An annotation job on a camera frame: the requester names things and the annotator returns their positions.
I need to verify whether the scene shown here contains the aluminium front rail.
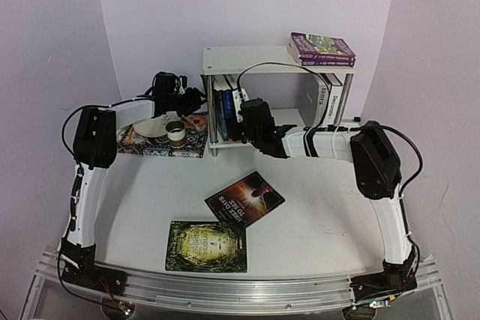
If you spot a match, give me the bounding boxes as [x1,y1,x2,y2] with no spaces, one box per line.
[23,250,449,315]

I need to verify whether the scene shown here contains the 117-Storey Treehouse book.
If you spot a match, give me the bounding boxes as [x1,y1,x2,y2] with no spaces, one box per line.
[286,32,356,62]

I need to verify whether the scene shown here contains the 52-Storey Treehouse book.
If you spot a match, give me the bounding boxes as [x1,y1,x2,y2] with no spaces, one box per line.
[298,60,356,67]

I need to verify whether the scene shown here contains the dark blue barcode book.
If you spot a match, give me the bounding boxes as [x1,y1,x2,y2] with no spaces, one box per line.
[213,90,225,140]

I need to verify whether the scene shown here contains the pink white plate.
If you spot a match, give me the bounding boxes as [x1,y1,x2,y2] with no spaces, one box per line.
[133,111,181,138]

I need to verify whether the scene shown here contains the dark Days book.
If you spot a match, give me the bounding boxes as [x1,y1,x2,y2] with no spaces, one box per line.
[205,172,285,227]

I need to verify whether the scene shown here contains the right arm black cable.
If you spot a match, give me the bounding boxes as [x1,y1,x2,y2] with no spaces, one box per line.
[236,61,425,201]

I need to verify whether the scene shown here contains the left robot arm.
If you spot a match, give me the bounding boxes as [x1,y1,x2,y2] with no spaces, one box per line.
[58,72,207,294]

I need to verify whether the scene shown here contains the Decorate Furniture large book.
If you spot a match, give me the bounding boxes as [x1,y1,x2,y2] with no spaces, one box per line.
[323,73,344,126]

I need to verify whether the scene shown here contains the patterned placemat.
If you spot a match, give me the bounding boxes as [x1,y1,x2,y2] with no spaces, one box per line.
[116,112,208,158]

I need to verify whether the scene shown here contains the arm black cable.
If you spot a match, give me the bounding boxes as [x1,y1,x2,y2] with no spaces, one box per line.
[61,106,89,163]
[236,61,425,201]

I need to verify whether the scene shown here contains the green Alice book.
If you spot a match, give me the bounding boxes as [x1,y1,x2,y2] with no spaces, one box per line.
[165,221,248,274]

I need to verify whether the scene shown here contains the grey ianra book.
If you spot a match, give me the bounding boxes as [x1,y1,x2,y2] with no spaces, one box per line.
[295,74,331,127]

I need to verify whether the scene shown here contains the small brown white cup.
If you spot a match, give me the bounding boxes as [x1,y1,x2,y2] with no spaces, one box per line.
[166,121,186,148]

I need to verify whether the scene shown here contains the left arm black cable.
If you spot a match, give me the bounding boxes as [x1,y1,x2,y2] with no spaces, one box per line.
[61,106,89,163]

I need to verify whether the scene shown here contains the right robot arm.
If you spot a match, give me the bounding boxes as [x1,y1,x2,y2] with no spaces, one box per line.
[238,98,421,302]

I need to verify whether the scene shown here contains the blue orange paperback book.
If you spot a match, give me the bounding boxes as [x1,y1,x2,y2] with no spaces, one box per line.
[223,90,237,142]

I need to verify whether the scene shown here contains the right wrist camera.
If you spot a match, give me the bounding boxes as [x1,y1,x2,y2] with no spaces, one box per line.
[232,89,249,123]

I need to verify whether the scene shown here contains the white two-tier shelf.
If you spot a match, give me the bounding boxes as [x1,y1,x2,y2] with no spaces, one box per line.
[202,46,356,157]

